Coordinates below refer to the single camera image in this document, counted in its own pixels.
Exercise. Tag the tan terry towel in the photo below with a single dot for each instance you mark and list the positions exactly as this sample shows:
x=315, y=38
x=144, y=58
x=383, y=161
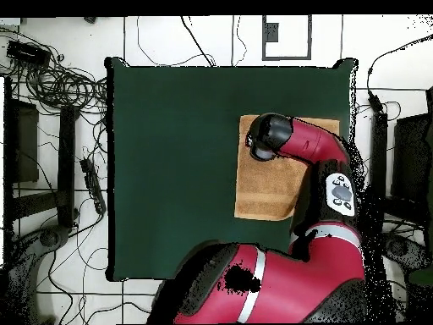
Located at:
x=264, y=189

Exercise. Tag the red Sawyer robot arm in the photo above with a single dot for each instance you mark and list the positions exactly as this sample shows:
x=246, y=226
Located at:
x=304, y=277

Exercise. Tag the dark flat panel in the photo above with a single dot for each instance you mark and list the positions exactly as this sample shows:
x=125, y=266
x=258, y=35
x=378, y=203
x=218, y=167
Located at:
x=27, y=142
x=412, y=159

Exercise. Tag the dark green table cloth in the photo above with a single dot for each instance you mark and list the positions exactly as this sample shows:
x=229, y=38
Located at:
x=169, y=169

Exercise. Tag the black power strip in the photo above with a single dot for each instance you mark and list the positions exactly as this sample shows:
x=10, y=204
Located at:
x=93, y=186

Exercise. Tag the black bar stand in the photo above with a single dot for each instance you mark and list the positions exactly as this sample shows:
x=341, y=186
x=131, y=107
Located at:
x=379, y=152
x=66, y=152

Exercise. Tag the grey stand base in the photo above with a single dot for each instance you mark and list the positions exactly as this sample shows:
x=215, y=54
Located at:
x=50, y=237
x=402, y=248

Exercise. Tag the small dark object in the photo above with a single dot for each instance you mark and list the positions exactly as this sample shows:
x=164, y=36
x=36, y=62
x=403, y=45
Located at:
x=90, y=19

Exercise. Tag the black box device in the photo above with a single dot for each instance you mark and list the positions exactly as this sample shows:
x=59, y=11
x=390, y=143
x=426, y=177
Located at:
x=28, y=53

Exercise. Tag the dark green object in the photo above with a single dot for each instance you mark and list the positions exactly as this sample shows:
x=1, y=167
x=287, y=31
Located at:
x=421, y=277

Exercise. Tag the grey rectangular floor frame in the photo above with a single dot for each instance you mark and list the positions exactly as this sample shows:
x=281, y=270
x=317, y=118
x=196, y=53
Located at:
x=270, y=32

